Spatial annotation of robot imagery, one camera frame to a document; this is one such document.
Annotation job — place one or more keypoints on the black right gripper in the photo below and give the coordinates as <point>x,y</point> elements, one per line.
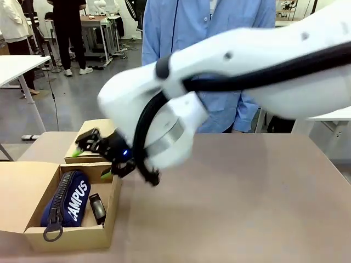
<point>118,149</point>

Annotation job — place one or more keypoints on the navy blue CAMPUS pencil case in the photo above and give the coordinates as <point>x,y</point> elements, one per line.
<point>75,197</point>

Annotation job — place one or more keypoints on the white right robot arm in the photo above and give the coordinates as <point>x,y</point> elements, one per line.
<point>246,49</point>

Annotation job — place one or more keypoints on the person's left forearm blue sleeve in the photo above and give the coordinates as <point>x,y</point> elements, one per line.
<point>246,115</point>

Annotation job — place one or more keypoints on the open brown cardboard box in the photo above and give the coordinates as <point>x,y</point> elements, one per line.
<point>16,197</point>
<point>49,145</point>

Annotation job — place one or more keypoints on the white table with round leg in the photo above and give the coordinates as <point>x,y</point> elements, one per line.
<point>19,65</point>

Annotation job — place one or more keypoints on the person in black clothes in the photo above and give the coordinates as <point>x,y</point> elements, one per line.
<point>68,30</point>

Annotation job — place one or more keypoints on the brown top background desk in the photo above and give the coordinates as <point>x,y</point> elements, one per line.
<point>96,23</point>

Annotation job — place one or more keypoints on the black cap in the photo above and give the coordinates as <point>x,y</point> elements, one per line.
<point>48,15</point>

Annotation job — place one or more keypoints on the person in blue shirt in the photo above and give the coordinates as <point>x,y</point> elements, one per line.
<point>192,24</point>

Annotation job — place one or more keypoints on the person in white coat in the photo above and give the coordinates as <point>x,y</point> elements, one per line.
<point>13,24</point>

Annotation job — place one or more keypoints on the white table with thick top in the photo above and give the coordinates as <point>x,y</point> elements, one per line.
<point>334,115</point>

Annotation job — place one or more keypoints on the black camera stand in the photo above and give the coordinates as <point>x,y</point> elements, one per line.
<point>49,52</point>

